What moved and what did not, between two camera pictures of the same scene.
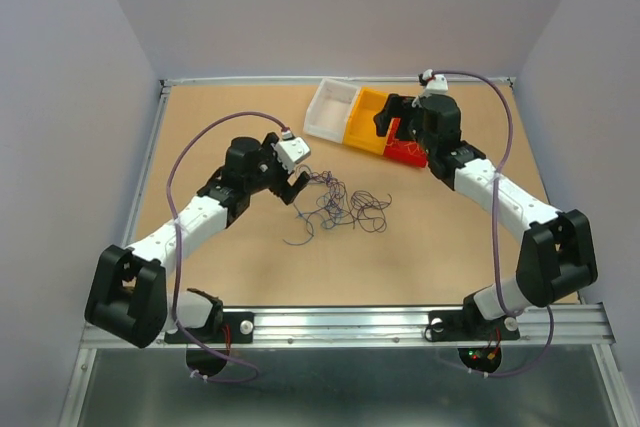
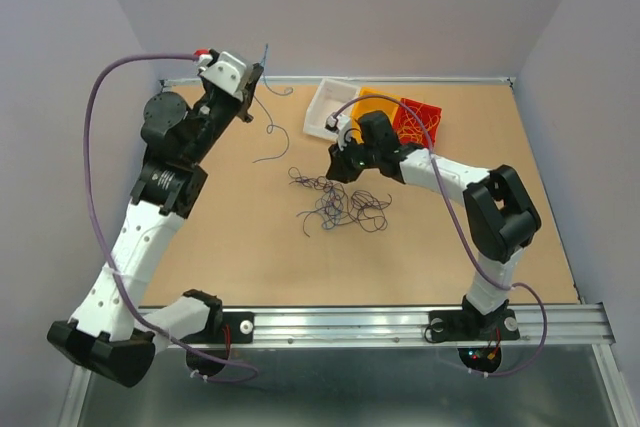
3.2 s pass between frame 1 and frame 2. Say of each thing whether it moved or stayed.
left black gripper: moved
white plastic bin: stayed
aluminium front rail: stayed
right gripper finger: moved
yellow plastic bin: stayed
